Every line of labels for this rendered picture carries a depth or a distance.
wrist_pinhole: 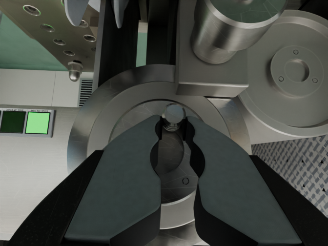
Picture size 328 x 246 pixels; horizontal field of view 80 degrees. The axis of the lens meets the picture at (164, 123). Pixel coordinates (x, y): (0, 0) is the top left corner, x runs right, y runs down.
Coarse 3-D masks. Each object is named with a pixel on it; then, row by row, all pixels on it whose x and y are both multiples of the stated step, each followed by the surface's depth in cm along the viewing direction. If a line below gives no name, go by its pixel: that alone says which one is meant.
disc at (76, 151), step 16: (160, 64) 17; (112, 80) 17; (128, 80) 17; (144, 80) 17; (160, 80) 17; (96, 96) 16; (112, 96) 16; (208, 96) 17; (80, 112) 16; (96, 112) 16; (224, 112) 16; (240, 112) 16; (80, 128) 16; (240, 128) 16; (80, 144) 16; (240, 144) 16; (80, 160) 15; (192, 224) 15; (160, 240) 15; (176, 240) 15; (192, 240) 15
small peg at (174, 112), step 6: (168, 108) 11; (174, 108) 11; (180, 108) 11; (162, 114) 11; (168, 114) 11; (174, 114) 11; (180, 114) 11; (168, 120) 11; (174, 120) 11; (180, 120) 11; (168, 126) 12; (174, 126) 11
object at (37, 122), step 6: (30, 114) 48; (36, 114) 49; (42, 114) 49; (48, 114) 49; (30, 120) 48; (36, 120) 48; (42, 120) 48; (30, 126) 48; (36, 126) 48; (42, 126) 48; (30, 132) 48; (36, 132) 48; (42, 132) 48
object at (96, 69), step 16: (112, 16) 22; (128, 16) 32; (112, 32) 22; (128, 32) 32; (96, 48) 18; (112, 48) 22; (128, 48) 33; (96, 64) 18; (112, 64) 23; (128, 64) 33; (96, 80) 18
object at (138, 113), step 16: (128, 112) 14; (144, 112) 14; (160, 112) 14; (192, 112) 14; (128, 128) 14; (160, 144) 14; (176, 144) 14; (160, 160) 14; (176, 160) 14; (160, 176) 13; (176, 176) 13; (192, 176) 13; (176, 192) 13; (192, 192) 13
